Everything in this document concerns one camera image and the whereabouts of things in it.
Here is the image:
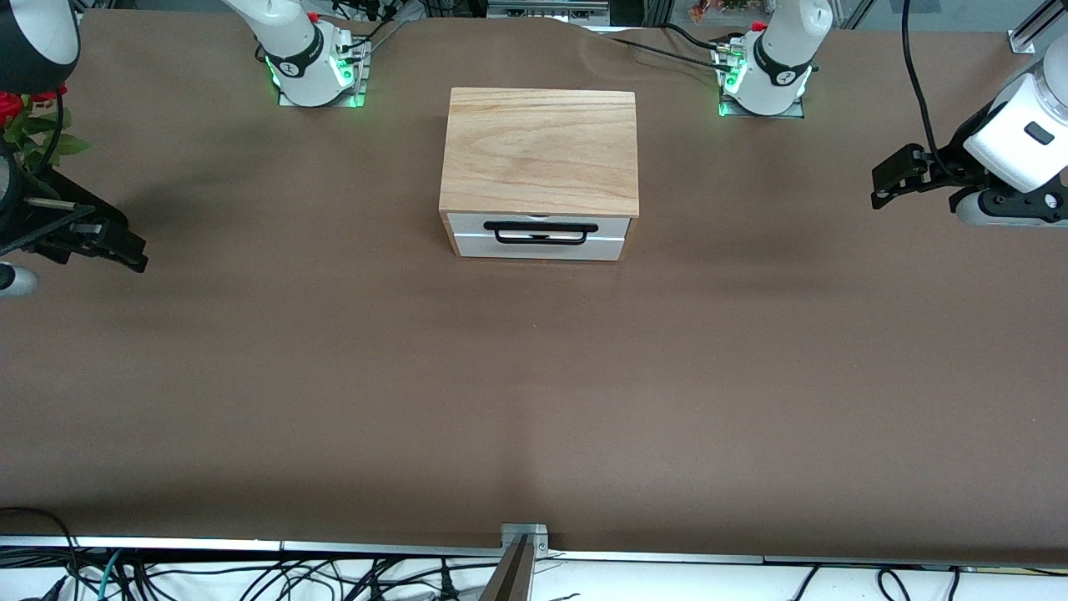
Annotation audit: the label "wooden drawer with white front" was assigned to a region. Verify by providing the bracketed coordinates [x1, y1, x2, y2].
[447, 214, 632, 239]

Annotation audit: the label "black metal drawer handle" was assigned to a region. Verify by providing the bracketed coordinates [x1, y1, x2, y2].
[483, 221, 599, 246]

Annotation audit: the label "light wooden drawer cabinet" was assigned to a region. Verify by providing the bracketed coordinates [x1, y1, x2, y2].
[439, 88, 641, 262]

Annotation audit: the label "green rose foliage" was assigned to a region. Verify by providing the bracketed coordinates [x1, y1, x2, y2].
[3, 102, 91, 174]

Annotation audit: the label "orange artificial flowers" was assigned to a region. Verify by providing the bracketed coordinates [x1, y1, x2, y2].
[688, 0, 760, 22]

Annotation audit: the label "aluminium table edge strip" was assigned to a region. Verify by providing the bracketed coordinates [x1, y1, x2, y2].
[0, 534, 1068, 573]

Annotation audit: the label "grey power unit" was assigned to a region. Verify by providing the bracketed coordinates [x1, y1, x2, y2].
[486, 0, 611, 26]

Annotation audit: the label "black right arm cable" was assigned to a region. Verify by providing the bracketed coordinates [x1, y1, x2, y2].
[46, 83, 68, 172]

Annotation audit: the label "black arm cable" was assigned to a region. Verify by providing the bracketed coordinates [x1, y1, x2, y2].
[901, 0, 956, 172]
[46, 83, 68, 172]

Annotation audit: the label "aluminium frame profile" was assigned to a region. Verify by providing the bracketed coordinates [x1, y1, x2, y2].
[1005, 0, 1068, 56]

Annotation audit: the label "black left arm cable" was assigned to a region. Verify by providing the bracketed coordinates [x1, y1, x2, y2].
[901, 0, 956, 172]

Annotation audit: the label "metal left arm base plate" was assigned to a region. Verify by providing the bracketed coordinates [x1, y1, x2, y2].
[713, 40, 807, 120]

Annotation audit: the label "short black table cable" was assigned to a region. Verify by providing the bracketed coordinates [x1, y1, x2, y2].
[663, 23, 735, 51]

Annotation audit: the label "long black table cable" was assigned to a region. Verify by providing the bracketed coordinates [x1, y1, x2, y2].
[597, 33, 725, 72]

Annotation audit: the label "looping black floor cable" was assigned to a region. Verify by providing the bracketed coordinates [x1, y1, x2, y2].
[0, 506, 80, 577]

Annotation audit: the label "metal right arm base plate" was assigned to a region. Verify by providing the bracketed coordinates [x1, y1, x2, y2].
[277, 38, 369, 109]

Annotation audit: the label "teal cable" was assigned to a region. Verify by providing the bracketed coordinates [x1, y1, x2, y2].
[98, 551, 124, 601]

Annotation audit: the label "black right base cables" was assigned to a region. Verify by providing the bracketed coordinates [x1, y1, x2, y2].
[346, 0, 410, 53]

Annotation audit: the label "black cable tangle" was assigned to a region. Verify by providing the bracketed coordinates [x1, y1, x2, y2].
[0, 551, 501, 601]

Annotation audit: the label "grey metal table bracket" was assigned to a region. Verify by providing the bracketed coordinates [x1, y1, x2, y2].
[500, 524, 550, 558]

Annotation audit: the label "dark brown support post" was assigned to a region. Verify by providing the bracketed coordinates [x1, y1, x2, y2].
[479, 534, 535, 601]

